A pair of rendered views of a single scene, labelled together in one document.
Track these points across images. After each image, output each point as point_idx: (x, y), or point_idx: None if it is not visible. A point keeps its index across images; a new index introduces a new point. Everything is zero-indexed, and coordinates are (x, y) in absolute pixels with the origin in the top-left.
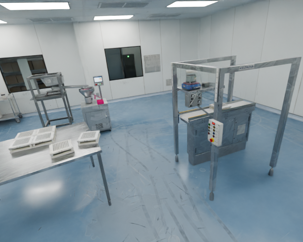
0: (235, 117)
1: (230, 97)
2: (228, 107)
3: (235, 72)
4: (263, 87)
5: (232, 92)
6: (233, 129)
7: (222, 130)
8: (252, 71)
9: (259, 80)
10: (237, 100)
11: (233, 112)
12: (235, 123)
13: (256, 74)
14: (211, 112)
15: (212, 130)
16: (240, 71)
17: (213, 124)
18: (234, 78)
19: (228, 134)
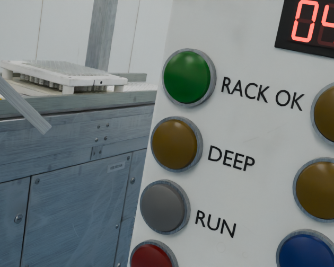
0: (133, 151)
1: (103, 53)
2: (111, 91)
3: (60, 28)
4: (149, 82)
5: (112, 29)
6: (120, 217)
7: (75, 228)
8: (114, 29)
9: (136, 59)
10: (127, 73)
11: (134, 117)
12: (130, 186)
13: (126, 39)
14: (28, 97)
15: (278, 195)
16: (76, 25)
17: None
18: (58, 48)
19: (98, 246)
